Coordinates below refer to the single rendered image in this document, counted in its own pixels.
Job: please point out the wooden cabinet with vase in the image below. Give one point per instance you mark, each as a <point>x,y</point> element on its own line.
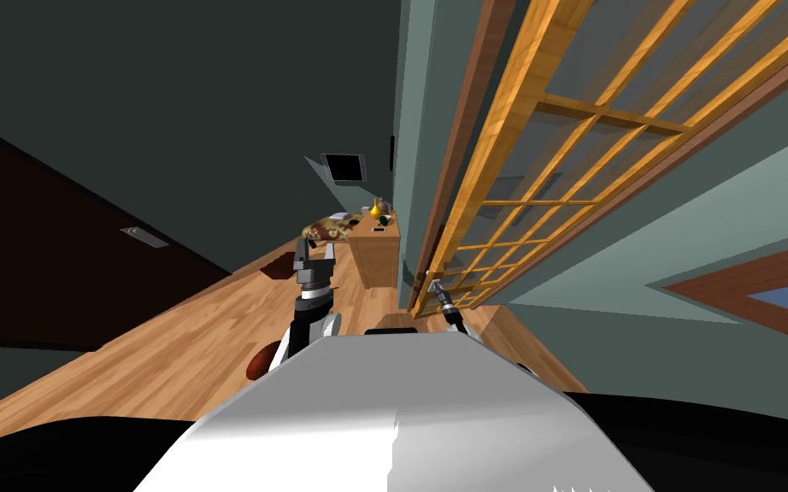
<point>375,253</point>

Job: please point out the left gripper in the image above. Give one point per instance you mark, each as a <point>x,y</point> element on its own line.
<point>315,277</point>

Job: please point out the wooden lattice glass door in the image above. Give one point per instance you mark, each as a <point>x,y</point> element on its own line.
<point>572,157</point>

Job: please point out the dark red rug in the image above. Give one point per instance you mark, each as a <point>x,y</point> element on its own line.
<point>279,266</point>

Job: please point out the dark brown door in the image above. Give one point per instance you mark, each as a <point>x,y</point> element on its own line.
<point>38,260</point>

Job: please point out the brown framed window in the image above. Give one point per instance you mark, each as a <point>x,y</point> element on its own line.
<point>770,294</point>

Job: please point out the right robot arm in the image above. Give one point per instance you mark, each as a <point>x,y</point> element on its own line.
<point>454,317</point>

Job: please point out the reddish brown round object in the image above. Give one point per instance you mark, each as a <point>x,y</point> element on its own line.
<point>258,362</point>

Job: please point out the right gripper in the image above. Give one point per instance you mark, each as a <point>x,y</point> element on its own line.
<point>440,292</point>

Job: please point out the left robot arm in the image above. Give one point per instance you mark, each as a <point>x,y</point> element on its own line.
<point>308,329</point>

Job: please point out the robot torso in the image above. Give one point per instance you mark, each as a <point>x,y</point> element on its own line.
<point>394,410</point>

